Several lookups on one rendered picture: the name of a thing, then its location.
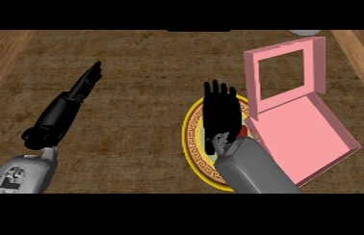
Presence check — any pale grey round object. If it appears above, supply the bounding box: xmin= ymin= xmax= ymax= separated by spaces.
xmin=288 ymin=30 xmax=325 ymax=38

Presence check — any brown woven table mat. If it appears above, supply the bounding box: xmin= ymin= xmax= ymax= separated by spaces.
xmin=0 ymin=30 xmax=364 ymax=195

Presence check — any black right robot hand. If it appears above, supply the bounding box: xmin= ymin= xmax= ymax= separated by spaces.
xmin=203 ymin=79 xmax=244 ymax=156

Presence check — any pink cardboard box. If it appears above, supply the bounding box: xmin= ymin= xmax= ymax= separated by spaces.
xmin=242 ymin=36 xmax=363 ymax=189

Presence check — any yellow rimmed patterned plate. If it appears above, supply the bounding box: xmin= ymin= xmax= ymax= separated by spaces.
xmin=182 ymin=93 xmax=261 ymax=194

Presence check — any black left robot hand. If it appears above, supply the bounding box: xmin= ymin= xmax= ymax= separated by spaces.
xmin=21 ymin=60 xmax=104 ymax=151

